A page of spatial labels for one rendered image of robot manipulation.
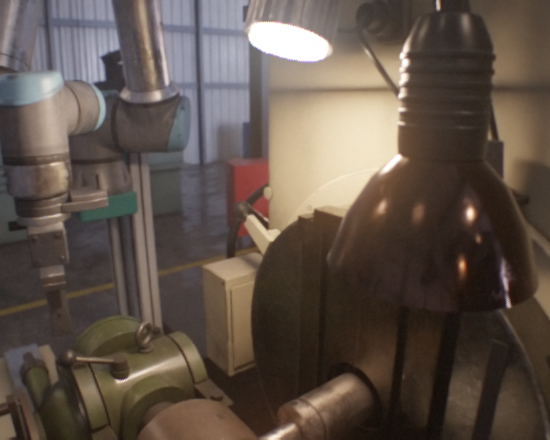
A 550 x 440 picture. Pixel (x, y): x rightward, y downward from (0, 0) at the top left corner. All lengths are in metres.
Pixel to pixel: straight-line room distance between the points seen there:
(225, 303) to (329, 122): 0.45
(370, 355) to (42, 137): 0.53
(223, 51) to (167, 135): 10.45
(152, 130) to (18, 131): 0.57
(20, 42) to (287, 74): 0.47
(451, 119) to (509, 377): 0.33
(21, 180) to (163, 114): 0.57
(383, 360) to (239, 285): 0.44
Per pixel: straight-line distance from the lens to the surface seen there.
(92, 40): 10.31
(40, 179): 0.65
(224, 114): 11.54
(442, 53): 0.29
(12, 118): 0.65
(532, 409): 0.55
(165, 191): 6.67
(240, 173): 4.90
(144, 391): 0.79
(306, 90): 0.81
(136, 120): 1.17
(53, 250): 0.65
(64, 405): 0.82
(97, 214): 1.24
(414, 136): 0.29
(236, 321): 1.00
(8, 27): 0.88
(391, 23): 0.64
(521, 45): 0.59
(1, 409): 0.83
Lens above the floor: 1.73
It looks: 16 degrees down
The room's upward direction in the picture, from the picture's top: straight up
